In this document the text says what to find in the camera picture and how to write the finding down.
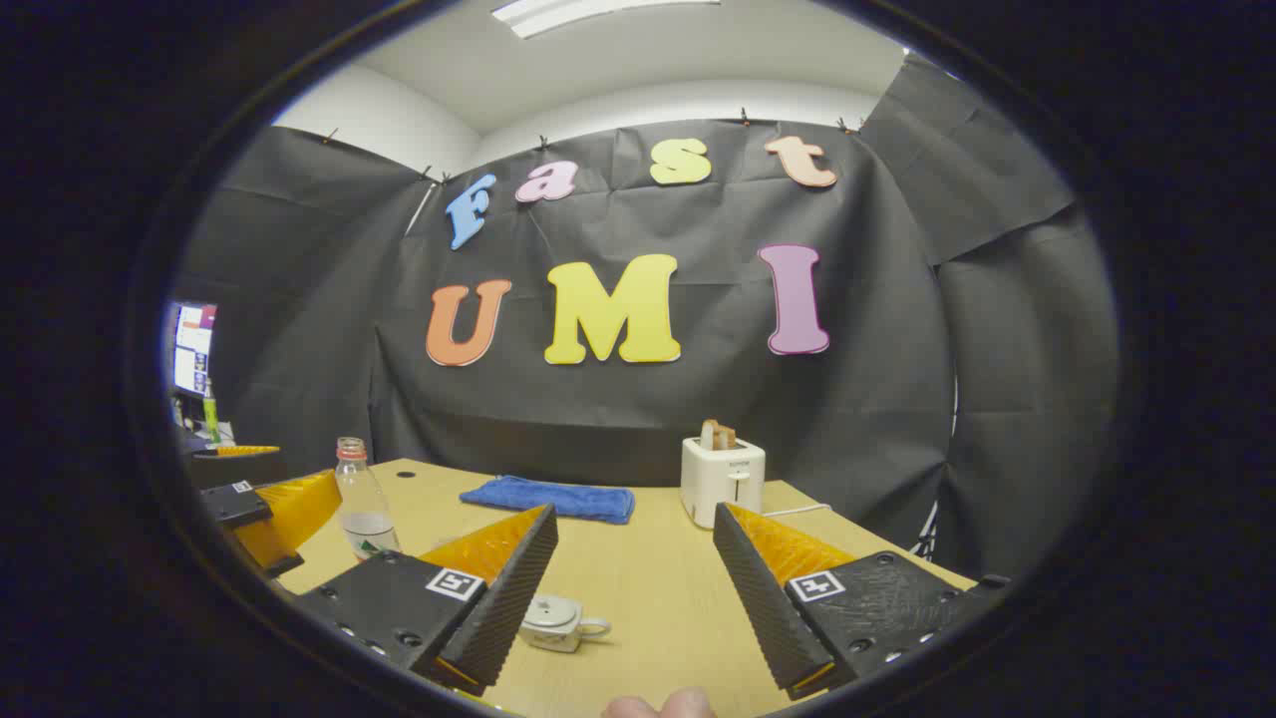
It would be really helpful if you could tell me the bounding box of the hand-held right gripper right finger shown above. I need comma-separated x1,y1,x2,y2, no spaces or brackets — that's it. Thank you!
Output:
712,502,1013,701

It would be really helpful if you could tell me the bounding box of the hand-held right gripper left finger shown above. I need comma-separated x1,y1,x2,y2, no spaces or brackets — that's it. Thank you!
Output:
294,504,559,697

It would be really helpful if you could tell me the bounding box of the white teacup lid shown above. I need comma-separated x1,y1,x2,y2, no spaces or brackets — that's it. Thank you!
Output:
525,595,584,627

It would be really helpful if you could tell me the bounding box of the white ceramic teacup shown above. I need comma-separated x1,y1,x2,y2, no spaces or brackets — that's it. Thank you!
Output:
518,594,612,654

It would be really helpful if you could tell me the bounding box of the clear plastic water bottle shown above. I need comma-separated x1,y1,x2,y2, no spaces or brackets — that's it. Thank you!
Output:
334,437,402,561

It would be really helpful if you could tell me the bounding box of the blue folded towel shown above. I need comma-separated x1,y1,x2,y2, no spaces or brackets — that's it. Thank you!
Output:
460,475,636,526

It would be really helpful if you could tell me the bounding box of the computer monitor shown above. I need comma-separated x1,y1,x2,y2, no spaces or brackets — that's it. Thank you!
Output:
164,299,218,400

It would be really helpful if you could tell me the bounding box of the white toaster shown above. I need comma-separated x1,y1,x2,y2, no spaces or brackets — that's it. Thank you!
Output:
681,436,767,530

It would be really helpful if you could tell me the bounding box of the ceiling light panel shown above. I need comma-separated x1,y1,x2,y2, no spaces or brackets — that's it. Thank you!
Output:
491,0,721,41

